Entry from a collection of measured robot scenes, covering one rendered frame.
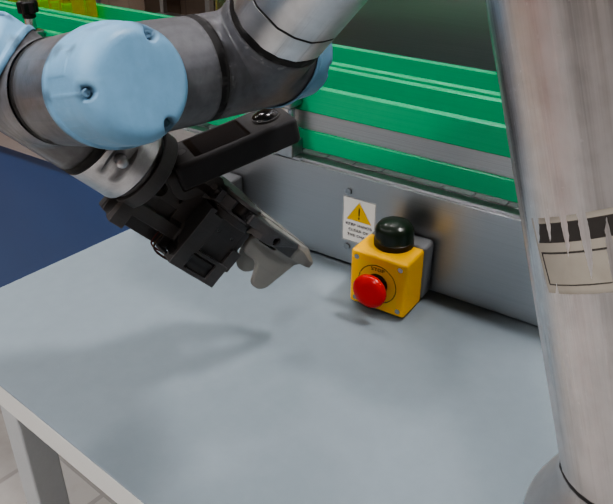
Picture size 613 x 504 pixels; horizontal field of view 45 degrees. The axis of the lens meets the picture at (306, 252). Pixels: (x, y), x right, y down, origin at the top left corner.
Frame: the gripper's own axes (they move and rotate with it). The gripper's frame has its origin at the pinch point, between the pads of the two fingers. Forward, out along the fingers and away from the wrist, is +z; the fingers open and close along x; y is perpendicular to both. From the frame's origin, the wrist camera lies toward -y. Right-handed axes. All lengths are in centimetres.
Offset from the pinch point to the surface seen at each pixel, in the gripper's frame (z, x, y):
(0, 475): 34, -75, 88
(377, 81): 6.2, -17.8, -20.0
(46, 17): -15, -70, 1
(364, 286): 9.6, -0.2, -0.6
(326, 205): 9.5, -14.3, -4.5
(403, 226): 9.7, -1.7, -8.3
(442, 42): 18.9, -29.5, -32.6
